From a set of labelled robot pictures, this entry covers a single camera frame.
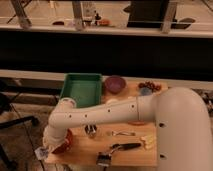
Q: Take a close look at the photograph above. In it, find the red bowl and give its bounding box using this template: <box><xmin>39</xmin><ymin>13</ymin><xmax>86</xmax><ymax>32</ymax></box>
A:
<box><xmin>53</xmin><ymin>130</ymin><xmax>73</xmax><ymax>154</ymax></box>

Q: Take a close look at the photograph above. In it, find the blue grey towel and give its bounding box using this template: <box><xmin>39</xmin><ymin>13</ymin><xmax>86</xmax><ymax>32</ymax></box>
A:
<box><xmin>35</xmin><ymin>147</ymin><xmax>49</xmax><ymax>160</ymax></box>

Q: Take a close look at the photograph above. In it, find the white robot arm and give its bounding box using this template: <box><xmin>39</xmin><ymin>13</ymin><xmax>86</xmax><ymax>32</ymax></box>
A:
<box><xmin>43</xmin><ymin>87</ymin><xmax>213</xmax><ymax>171</ymax></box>

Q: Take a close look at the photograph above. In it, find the purple bowl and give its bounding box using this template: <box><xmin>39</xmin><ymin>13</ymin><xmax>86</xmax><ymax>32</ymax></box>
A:
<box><xmin>104</xmin><ymin>75</ymin><xmax>126</xmax><ymax>94</ymax></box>

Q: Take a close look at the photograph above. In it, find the green plastic tray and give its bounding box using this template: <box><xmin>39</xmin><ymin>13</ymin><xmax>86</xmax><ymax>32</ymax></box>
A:
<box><xmin>60</xmin><ymin>73</ymin><xmax>102</xmax><ymax>108</ymax></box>

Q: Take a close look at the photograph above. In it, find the small blue dish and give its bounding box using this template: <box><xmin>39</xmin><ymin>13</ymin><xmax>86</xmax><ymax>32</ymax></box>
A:
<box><xmin>140</xmin><ymin>87</ymin><xmax>152</xmax><ymax>96</ymax></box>

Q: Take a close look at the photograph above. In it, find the bunch of red grapes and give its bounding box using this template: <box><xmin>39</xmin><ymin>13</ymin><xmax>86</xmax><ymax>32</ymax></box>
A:
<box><xmin>138</xmin><ymin>81</ymin><xmax>162</xmax><ymax>92</ymax></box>

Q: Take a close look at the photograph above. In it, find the small metal cup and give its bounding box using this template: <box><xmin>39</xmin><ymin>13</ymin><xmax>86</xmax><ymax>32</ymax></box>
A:
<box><xmin>85</xmin><ymin>125</ymin><xmax>97</xmax><ymax>138</ymax></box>

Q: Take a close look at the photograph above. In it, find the pale yellow banana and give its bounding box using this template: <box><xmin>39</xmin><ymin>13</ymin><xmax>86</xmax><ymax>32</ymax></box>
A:
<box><xmin>141</xmin><ymin>135</ymin><xmax>155</xmax><ymax>150</ymax></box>

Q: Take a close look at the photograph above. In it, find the black office chair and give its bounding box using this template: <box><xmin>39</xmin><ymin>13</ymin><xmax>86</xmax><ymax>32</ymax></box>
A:
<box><xmin>0</xmin><ymin>79</ymin><xmax>40</xmax><ymax>169</ymax></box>

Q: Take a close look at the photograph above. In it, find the black handled spatula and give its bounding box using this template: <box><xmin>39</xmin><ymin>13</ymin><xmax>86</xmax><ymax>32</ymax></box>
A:
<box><xmin>96</xmin><ymin>143</ymin><xmax>142</xmax><ymax>167</ymax></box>

